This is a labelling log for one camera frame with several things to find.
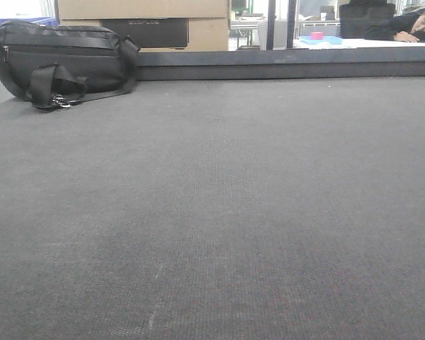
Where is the black fabric shoulder bag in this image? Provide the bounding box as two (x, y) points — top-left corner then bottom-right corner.
(0, 20), (140, 111)

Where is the cardboard box with black print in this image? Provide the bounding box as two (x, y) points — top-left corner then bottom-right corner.
(60, 18), (229, 52)

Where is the pink tape roll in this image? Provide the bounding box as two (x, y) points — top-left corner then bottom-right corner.
(310, 31), (324, 40)

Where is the light blue tray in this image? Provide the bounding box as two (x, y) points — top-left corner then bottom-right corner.
(299, 35), (344, 45)

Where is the black office chair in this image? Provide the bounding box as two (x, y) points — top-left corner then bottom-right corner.
(339, 1), (396, 39)

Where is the upper cardboard box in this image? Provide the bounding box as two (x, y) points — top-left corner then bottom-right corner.
(57, 0), (229, 20)

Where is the sleeping person in black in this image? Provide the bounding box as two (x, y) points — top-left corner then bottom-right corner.
(363, 9), (425, 43)

